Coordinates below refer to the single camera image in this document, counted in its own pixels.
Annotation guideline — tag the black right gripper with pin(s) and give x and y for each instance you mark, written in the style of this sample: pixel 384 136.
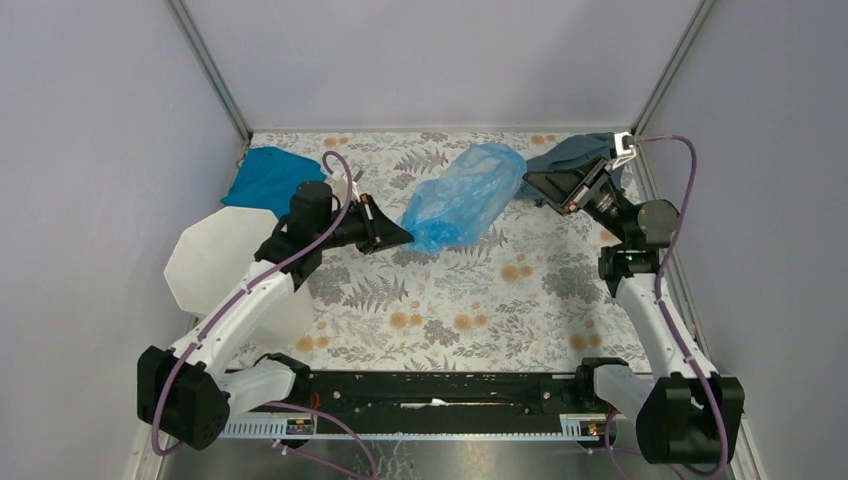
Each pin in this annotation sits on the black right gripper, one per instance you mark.
pixel 564 189

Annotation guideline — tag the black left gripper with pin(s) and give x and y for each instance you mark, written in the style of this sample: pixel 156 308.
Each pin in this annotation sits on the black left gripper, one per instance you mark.
pixel 379 231

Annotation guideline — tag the blue plastic trash bag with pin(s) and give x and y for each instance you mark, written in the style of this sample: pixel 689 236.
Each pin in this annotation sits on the blue plastic trash bag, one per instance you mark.
pixel 456 208

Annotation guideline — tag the white trash bin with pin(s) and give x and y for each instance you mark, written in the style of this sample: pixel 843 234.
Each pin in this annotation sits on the white trash bin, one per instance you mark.
pixel 213 255

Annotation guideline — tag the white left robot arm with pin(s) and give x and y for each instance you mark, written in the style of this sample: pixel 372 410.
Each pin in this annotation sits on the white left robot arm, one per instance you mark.
pixel 187 390

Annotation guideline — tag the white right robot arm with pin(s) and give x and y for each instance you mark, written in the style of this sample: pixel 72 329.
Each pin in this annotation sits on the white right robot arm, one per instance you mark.
pixel 688 413

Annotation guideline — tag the grey-blue cloth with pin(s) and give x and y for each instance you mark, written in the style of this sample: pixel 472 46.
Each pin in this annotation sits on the grey-blue cloth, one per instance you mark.
pixel 574 152

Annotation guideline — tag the bright blue cloth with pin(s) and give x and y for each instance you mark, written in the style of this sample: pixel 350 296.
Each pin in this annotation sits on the bright blue cloth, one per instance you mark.
pixel 268 178

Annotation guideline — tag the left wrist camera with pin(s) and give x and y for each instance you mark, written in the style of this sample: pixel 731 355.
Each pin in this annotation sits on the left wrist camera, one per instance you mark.
pixel 344 186

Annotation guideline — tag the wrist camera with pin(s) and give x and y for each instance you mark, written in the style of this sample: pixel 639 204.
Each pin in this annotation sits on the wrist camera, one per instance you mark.
pixel 344 186
pixel 623 149

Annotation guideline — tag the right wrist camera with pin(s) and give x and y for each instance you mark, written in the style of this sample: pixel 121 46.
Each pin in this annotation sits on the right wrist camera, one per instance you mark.
pixel 623 149

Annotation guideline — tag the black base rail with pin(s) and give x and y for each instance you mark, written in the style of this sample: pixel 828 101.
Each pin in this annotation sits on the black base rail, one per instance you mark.
pixel 441 401

